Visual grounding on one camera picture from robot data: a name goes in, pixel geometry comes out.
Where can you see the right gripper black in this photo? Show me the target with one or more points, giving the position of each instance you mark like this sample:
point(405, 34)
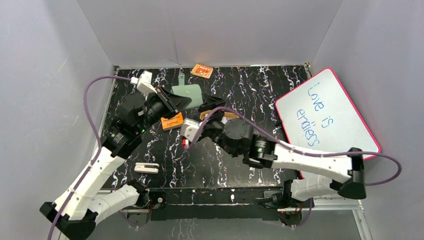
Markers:
point(211, 102)

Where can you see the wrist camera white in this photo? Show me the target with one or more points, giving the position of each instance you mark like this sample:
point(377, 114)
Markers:
point(144, 83)
point(188, 131)

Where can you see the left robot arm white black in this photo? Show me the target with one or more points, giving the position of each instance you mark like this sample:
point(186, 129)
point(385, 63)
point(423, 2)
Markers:
point(77, 211)

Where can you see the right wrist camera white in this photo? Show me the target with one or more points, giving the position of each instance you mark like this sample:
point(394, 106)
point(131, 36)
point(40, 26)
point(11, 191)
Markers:
point(188, 131)

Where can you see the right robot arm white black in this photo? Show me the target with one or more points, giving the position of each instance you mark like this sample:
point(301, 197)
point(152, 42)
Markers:
point(342, 175)

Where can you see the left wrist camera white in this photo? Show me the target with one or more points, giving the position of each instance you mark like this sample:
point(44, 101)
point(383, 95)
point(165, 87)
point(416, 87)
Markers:
point(144, 83)

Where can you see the tan oval tray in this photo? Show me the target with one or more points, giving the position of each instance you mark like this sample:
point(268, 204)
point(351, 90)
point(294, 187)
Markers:
point(226, 116)

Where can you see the small orange card box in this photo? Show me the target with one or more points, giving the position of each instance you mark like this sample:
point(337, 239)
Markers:
point(202, 71)

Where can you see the orange paperback book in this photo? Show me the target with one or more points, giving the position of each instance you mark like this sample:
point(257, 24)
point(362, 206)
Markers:
point(172, 123)

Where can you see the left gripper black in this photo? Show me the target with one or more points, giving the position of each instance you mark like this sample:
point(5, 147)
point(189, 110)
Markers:
point(168, 101)

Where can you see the white stapler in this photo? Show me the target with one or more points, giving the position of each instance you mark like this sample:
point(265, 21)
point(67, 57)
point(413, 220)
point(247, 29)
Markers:
point(146, 168)

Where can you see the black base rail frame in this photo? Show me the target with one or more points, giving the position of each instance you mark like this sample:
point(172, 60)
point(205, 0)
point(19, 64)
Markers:
point(227, 203)

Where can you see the green card holder wallet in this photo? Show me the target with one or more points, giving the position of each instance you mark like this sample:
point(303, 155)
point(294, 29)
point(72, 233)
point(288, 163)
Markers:
point(192, 91)

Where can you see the pink framed whiteboard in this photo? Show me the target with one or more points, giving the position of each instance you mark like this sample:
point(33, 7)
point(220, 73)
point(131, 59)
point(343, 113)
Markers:
point(319, 116)

